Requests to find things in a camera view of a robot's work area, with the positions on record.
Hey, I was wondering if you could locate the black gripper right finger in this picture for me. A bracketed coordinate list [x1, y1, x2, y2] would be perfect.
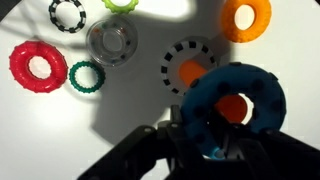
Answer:
[210, 112, 240, 142]

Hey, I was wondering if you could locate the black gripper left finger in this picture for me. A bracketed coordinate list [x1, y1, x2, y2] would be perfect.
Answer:
[169, 104, 183, 127]

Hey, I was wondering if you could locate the blue ring with dark dots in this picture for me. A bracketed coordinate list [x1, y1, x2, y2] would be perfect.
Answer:
[179, 62, 288, 160]

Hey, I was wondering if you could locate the orange stacking peg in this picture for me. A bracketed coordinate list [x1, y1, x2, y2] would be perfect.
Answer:
[178, 60, 250, 125]

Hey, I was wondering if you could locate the wide black white striped ring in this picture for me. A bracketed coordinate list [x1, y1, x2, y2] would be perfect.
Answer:
[159, 39, 220, 98]

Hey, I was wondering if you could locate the transparent ring with beads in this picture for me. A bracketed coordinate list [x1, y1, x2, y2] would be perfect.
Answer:
[85, 15, 139, 69]

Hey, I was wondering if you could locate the orange ribbed ring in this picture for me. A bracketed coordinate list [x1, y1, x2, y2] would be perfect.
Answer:
[220, 0, 273, 44]

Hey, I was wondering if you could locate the small dark green ring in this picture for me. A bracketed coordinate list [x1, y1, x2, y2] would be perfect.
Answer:
[68, 60, 107, 95]

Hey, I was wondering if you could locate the lime green knobbed ring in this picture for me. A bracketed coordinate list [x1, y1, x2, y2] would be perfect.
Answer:
[101, 0, 140, 15]

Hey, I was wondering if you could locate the thin black white striped ring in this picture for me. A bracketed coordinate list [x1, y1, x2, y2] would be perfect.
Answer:
[48, 0, 87, 34]

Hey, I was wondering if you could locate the red ribbed ring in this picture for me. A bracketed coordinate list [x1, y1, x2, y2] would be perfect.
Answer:
[8, 40, 69, 94]

